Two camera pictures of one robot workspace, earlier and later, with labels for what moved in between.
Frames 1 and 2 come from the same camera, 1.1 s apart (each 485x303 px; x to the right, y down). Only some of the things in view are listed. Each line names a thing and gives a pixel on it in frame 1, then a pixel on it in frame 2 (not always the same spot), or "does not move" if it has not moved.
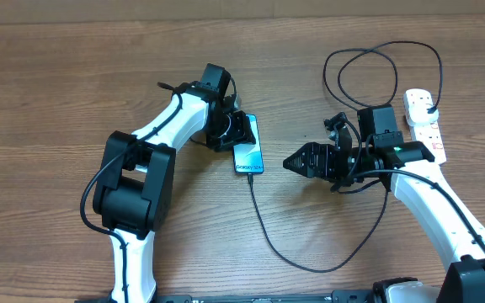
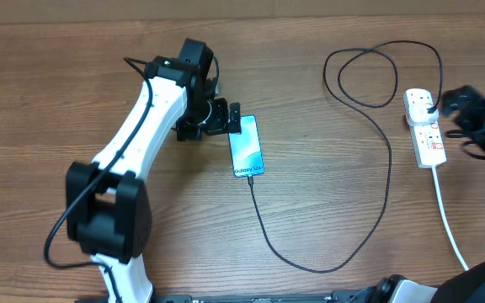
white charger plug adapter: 417,110 does not move
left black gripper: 240,130 -> 219,124
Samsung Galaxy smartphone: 247,159 does not move
